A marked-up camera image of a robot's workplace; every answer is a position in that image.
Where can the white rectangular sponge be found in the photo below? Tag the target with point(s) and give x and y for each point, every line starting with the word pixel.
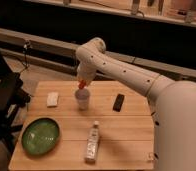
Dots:
pixel 52 99

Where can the black rectangular remote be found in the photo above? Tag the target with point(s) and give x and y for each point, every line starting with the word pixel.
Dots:
pixel 118 102

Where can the wooden folding table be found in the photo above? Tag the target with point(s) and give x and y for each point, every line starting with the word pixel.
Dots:
pixel 114 134

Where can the black stand at left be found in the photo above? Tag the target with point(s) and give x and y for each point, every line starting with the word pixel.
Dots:
pixel 12 97

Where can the clear plastic bottle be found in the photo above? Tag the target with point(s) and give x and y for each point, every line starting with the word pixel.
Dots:
pixel 92 143

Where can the red orange pepper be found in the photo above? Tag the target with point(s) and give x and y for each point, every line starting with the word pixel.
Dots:
pixel 81 84

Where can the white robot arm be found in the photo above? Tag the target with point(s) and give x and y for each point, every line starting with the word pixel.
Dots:
pixel 174 115

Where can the green round plate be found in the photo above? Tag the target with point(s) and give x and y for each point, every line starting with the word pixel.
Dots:
pixel 40 136

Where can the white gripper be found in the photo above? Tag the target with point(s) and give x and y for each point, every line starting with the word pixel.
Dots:
pixel 85 75

